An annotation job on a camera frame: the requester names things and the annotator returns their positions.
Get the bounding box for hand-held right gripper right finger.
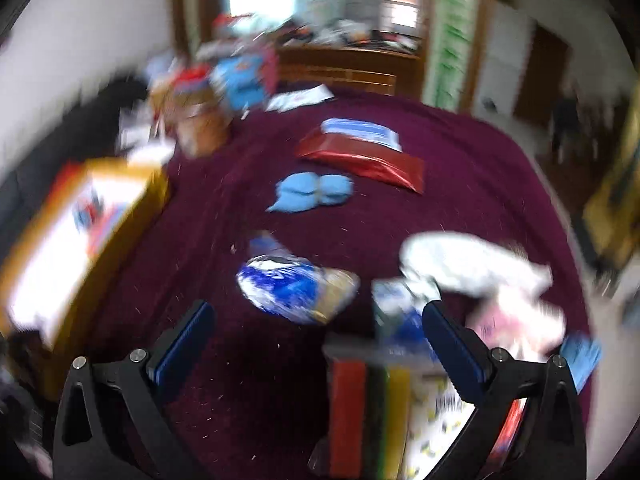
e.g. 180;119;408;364
421;300;587;480

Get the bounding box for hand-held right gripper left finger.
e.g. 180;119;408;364
52;300;216;480

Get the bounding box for pink packet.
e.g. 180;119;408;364
465;295;566;361

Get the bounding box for white printed packet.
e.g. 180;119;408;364
407;375;476;480

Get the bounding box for white plastic bag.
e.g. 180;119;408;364
400;231;553;301

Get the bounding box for blue white snack bag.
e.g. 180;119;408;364
235;230;361;326

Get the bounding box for colourful sponge pack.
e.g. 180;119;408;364
322;345;416;480

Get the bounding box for yellow cardboard box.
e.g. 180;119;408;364
0;157;171;401

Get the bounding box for red white packet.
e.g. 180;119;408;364
487;400;526;461

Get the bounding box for light blue gloves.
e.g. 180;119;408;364
265;171;355;214

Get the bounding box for red foil packet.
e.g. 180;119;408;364
294;127;426;195

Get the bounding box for blue white flat packet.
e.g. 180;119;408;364
320;117;403;151

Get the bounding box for black bag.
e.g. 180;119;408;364
65;75;151;161

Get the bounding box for white paper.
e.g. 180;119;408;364
265;85;335;112

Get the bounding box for brown wooden door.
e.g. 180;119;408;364
515;25;573;121

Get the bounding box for wooden cabinet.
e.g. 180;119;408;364
277;45;423;96

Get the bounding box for green patterned door frame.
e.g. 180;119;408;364
425;0;481;111

